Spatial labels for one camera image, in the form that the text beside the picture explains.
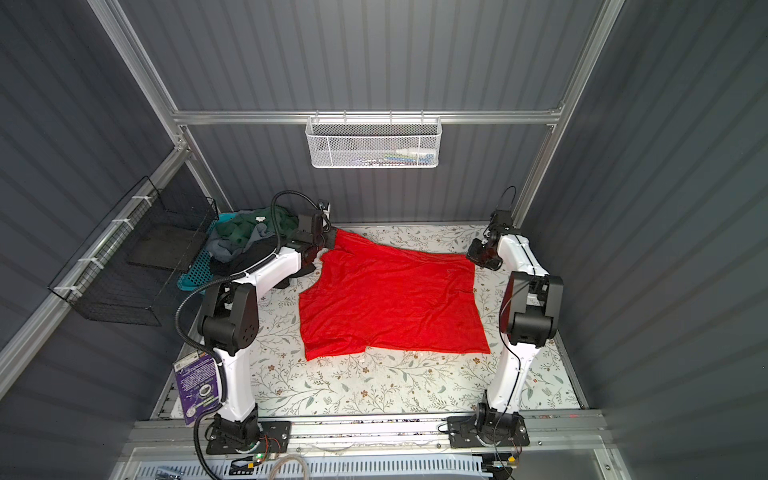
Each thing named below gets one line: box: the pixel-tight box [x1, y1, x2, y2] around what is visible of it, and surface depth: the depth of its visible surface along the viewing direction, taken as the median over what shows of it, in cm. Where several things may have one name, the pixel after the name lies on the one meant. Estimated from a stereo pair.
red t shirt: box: [298, 229, 491, 361], surface depth 99 cm
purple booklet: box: [172, 351, 221, 427], surface depth 82 cm
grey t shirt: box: [206, 222, 275, 262], surface depth 98 cm
